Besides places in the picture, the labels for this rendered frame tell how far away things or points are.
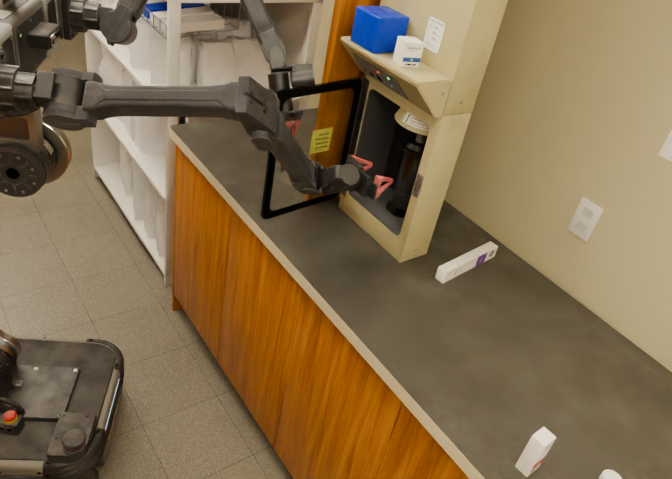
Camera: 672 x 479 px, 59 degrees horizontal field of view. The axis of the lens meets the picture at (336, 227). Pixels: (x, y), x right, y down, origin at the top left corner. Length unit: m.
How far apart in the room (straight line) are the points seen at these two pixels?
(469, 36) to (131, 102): 0.78
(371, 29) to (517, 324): 0.87
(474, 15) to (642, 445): 1.05
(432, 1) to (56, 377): 1.70
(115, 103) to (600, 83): 1.23
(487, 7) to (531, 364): 0.88
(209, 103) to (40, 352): 1.47
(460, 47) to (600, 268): 0.78
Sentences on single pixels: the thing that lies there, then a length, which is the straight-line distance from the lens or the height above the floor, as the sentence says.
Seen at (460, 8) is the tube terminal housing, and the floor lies 1.67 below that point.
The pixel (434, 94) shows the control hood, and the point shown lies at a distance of 1.49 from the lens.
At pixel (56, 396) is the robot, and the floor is 0.26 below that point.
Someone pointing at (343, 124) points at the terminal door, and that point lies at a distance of 1.77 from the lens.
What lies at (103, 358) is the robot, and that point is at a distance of 2.37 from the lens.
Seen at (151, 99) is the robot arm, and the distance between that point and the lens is 1.21.
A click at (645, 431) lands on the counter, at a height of 0.94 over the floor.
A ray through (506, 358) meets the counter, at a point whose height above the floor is 0.94.
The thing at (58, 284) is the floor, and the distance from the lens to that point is 3.06.
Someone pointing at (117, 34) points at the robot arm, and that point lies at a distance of 1.70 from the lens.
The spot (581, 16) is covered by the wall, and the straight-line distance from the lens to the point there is 1.82.
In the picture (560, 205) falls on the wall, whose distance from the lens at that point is 1.90.
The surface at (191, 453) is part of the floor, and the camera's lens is 2.39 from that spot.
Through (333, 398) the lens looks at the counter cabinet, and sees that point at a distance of 1.77.
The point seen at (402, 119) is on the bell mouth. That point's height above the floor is 1.33.
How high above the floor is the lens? 1.98
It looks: 34 degrees down
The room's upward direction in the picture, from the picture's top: 12 degrees clockwise
